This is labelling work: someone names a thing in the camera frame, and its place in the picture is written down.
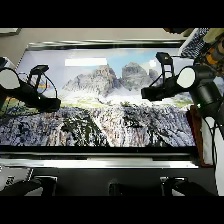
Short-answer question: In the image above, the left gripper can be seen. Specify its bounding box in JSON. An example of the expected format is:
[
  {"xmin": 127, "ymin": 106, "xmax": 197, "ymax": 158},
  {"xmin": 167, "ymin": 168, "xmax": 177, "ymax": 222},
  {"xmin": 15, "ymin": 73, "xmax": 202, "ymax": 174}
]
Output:
[{"xmin": 34, "ymin": 95, "xmax": 63, "ymax": 114}]

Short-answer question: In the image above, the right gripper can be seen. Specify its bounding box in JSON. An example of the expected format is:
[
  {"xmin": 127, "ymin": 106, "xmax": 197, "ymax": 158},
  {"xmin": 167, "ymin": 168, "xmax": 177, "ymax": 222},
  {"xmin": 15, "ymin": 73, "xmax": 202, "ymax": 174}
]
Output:
[{"xmin": 140, "ymin": 77, "xmax": 182, "ymax": 102}]

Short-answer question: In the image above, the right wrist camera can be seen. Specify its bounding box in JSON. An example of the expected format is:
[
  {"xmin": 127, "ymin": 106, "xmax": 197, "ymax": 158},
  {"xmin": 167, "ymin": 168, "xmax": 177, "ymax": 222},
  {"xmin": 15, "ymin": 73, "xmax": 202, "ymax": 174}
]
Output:
[{"xmin": 154, "ymin": 51, "xmax": 175, "ymax": 85}]

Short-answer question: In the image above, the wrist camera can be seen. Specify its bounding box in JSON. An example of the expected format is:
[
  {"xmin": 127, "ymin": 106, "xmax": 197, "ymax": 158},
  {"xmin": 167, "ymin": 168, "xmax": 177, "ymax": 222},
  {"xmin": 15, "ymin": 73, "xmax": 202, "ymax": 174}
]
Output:
[
  {"xmin": 27, "ymin": 64, "xmax": 51, "ymax": 88},
  {"xmin": 154, "ymin": 51, "xmax": 175, "ymax": 85}
]

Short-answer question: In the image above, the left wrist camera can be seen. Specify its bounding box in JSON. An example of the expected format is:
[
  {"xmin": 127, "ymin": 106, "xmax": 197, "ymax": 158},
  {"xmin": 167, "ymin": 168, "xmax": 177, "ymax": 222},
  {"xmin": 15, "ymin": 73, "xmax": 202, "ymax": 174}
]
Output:
[{"xmin": 27, "ymin": 64, "xmax": 51, "ymax": 88}]

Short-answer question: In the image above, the black cable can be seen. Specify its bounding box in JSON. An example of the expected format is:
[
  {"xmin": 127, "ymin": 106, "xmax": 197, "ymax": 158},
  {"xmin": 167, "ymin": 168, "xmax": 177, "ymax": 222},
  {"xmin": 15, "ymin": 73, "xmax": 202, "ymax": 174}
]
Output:
[{"xmin": 201, "ymin": 114, "xmax": 219, "ymax": 165}]

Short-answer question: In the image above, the silver frame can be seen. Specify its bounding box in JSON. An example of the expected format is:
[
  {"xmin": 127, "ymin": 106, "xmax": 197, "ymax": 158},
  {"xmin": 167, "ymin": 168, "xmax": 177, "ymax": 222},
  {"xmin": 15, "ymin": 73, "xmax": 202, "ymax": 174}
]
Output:
[{"xmin": 0, "ymin": 155, "xmax": 201, "ymax": 197}]

